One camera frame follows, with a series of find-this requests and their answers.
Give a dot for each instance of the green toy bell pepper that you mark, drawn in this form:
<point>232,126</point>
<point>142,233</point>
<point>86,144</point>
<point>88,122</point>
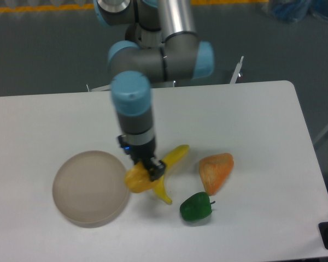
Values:
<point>196,207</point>

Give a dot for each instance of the blue plastic bag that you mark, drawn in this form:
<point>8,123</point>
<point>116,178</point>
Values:
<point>294,11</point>

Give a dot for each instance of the yellow toy bell pepper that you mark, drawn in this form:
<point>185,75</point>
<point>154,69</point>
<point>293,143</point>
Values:
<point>137,179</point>

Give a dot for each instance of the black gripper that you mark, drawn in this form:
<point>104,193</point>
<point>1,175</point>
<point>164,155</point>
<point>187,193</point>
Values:
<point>144,153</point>

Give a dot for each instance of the white table frame bracket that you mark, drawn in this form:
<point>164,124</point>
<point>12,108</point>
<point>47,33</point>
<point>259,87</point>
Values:
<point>237,74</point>

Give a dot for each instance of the yellow toy banana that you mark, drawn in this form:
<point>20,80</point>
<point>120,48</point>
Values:
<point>169,160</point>

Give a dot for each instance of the orange toy fruit slice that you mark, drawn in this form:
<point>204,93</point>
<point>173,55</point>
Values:
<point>214,171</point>

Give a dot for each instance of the beige round plate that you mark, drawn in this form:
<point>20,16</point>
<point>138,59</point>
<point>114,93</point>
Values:
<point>88,189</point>

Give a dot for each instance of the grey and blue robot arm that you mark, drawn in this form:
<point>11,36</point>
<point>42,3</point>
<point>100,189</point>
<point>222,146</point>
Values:
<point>133,70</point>

